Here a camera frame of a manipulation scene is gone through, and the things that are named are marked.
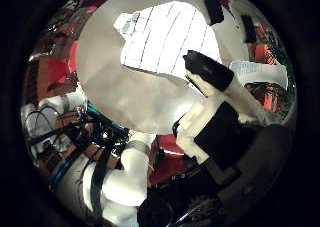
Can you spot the black rectangular block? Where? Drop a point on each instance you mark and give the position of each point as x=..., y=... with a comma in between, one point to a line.
x=214, y=11
x=248, y=28

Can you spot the white printed paper sheet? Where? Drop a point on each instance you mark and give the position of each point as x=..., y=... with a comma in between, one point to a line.
x=258, y=72

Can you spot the red chair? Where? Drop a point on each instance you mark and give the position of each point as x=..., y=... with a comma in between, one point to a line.
x=58, y=68

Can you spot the white cloth with dark grid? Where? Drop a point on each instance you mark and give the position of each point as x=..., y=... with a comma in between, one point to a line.
x=166, y=37

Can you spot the orange red crate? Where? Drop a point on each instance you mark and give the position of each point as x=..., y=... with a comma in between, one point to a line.
x=266, y=97

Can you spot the red box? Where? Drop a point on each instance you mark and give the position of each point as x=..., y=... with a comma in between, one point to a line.
x=170, y=147

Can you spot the brown wooden slatted cabinet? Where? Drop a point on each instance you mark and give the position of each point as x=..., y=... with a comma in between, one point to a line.
x=36, y=80

